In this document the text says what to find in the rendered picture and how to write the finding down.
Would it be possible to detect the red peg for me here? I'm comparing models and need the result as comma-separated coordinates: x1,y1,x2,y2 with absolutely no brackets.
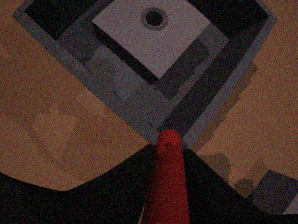
141,129,190,224

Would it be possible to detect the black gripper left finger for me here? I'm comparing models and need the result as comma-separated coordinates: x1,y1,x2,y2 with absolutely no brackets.
0,144,156,224

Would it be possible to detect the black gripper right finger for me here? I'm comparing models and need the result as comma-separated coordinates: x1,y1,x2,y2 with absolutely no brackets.
182,149,298,224

